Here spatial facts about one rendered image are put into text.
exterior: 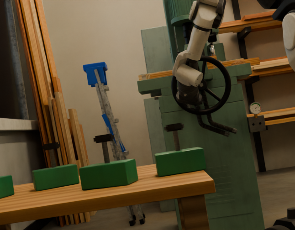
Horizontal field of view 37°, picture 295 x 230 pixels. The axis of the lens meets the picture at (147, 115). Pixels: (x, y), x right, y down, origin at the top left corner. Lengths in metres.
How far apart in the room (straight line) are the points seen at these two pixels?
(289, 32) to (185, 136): 0.81
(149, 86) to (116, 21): 2.71
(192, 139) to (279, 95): 2.80
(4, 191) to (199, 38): 1.01
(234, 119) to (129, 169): 1.44
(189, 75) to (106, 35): 3.18
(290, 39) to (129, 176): 1.08
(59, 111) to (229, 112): 1.62
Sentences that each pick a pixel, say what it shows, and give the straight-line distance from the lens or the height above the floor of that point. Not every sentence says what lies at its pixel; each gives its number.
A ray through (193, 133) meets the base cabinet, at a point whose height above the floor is 0.58.
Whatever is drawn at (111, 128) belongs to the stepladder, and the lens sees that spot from 3.10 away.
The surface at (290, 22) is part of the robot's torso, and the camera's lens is 1.84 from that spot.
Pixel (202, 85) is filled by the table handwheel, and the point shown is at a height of 0.81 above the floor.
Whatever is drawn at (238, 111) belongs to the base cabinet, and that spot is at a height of 0.66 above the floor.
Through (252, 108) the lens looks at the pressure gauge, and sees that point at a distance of 2.30.
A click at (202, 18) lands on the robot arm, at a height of 1.04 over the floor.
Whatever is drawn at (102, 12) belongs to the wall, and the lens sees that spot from 5.04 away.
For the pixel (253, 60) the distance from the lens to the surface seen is 2.55.
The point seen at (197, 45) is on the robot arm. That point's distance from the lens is 1.82.
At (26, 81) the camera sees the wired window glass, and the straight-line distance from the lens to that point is 4.13.
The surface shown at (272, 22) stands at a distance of 4.69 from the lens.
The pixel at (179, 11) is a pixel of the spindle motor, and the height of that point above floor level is 1.25.
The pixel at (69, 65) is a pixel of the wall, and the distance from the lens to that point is 4.97.
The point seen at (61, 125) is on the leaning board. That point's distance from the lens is 3.54.
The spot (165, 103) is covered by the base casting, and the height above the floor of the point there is 0.76.
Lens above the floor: 0.64
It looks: 2 degrees up
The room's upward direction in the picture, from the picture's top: 9 degrees counter-clockwise
